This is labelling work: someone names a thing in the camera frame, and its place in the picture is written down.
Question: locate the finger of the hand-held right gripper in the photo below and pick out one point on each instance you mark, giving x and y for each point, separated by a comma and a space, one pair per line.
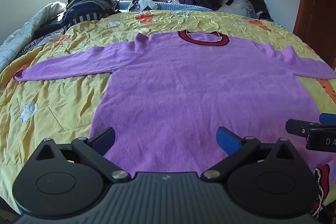
328, 119
298, 127

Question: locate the wooden door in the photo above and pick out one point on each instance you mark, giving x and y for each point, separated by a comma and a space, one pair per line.
320, 8

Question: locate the yellow carrot print blanket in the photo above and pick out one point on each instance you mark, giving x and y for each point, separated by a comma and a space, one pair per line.
52, 100

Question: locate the zebra striped cloth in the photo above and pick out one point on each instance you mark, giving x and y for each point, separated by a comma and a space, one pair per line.
34, 43

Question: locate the clear plastic wrapped bundle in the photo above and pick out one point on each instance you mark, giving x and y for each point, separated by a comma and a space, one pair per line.
239, 6

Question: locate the white plastic bag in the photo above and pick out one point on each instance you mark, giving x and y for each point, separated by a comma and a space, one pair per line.
144, 3

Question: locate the black backpack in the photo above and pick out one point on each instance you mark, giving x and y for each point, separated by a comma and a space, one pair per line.
258, 5

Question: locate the pile of dark folded clothes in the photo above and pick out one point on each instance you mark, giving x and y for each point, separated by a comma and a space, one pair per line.
86, 7

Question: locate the blue quilted bed cover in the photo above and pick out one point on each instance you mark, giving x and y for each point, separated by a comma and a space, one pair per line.
178, 6

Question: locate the white quilt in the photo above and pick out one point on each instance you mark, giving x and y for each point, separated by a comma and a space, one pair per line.
23, 29

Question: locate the purple sweater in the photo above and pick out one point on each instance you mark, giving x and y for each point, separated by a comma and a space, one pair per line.
189, 87

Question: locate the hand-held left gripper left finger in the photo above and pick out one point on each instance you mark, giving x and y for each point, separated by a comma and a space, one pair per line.
103, 138

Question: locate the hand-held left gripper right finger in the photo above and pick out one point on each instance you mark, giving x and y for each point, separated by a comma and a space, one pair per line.
227, 138

